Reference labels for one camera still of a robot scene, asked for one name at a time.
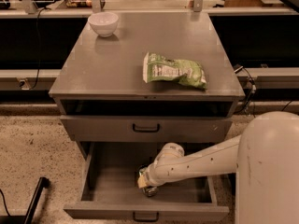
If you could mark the grey drawer cabinet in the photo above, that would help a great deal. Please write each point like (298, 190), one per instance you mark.
(104, 76)

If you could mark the black metal leg left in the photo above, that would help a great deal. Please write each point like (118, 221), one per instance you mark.
(43, 183)

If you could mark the green chip bag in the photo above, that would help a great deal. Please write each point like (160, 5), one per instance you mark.
(189, 73)

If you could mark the crushed green can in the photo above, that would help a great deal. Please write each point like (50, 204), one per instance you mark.
(148, 191)

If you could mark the white bowl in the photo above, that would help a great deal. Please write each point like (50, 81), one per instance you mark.
(104, 23)

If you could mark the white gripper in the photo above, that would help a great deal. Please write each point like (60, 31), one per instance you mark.
(151, 178)

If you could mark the open grey middle drawer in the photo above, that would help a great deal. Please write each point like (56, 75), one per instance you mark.
(110, 189)

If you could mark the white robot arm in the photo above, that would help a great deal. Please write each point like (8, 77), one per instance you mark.
(264, 159)

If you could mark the closed grey top drawer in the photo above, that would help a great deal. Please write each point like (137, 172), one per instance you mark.
(145, 129)

